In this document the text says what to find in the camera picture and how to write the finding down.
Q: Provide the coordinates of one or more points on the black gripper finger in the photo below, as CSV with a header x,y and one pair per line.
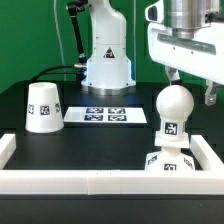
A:
x,y
211,92
173,75

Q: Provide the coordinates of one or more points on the white lamp bulb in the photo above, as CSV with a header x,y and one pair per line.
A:
x,y
174,105

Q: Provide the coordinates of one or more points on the white lamp base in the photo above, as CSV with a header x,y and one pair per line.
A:
x,y
170,157

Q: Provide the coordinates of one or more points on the white lamp shade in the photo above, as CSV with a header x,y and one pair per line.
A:
x,y
43,108

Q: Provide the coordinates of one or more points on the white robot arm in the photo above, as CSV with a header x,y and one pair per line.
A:
x,y
183,35

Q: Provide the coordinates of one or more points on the white table border fence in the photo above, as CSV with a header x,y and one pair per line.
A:
x,y
209,180

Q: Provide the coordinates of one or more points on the white marker sheet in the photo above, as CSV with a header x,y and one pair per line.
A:
x,y
105,115

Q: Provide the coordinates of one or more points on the black camera stand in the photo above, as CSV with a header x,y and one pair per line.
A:
x,y
74,8

